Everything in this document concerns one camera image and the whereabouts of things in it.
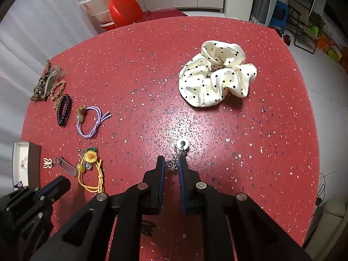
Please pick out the black screen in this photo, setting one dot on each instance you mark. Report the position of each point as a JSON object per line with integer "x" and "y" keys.
{"x": 333, "y": 1}

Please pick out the red plastic chair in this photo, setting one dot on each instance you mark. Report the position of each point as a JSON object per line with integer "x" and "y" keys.
{"x": 125, "y": 9}

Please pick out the blue plastic stool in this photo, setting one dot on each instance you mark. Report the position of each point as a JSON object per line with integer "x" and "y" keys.
{"x": 280, "y": 11}

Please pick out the white polka dot scrunchie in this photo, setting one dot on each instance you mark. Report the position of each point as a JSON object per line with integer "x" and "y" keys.
{"x": 201, "y": 87}

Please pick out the grey curtain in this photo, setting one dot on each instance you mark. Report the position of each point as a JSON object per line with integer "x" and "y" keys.
{"x": 265, "y": 0}

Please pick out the potted plant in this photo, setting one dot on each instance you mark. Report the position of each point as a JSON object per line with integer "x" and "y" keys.
{"x": 316, "y": 21}

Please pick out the orange red decoration pile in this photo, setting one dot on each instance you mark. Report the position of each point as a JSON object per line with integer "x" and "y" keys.
{"x": 330, "y": 49}

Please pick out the clear plastic tub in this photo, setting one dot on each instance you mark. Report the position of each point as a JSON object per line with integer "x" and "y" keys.
{"x": 95, "y": 5}

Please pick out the black folding chair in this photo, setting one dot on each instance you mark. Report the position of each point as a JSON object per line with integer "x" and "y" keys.
{"x": 300, "y": 34}

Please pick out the white curtain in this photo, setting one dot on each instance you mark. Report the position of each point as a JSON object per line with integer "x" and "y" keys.
{"x": 27, "y": 32}

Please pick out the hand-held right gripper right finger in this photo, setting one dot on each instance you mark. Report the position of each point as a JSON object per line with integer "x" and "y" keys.
{"x": 182, "y": 190}

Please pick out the grey snap hair clip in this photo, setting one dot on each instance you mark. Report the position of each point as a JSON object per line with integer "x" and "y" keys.
{"x": 68, "y": 167}

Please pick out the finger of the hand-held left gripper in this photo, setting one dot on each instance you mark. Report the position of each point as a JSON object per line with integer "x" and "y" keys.
{"x": 58, "y": 186}

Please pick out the grey claw clip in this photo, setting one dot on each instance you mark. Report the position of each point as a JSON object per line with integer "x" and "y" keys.
{"x": 55, "y": 73}

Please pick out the leopard print hair claw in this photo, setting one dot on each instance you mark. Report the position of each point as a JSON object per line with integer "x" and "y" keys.
{"x": 39, "y": 87}

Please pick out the cream butterfly hair clip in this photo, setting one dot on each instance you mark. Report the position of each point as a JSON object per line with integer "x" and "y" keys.
{"x": 48, "y": 163}

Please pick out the black bow hair clip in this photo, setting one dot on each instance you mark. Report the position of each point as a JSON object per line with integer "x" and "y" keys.
{"x": 148, "y": 227}

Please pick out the grey jewelry box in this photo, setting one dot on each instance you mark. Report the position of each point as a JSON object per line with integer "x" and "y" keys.
{"x": 34, "y": 165}

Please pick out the red shoe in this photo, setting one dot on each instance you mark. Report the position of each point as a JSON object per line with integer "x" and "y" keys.
{"x": 286, "y": 39}

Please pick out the red bucket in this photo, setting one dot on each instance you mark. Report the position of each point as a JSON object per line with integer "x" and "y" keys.
{"x": 107, "y": 26}

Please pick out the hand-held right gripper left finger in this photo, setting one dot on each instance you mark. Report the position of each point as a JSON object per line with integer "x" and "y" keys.
{"x": 162, "y": 185}

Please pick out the light green sofa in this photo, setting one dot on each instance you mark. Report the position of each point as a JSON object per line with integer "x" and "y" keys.
{"x": 331, "y": 217}

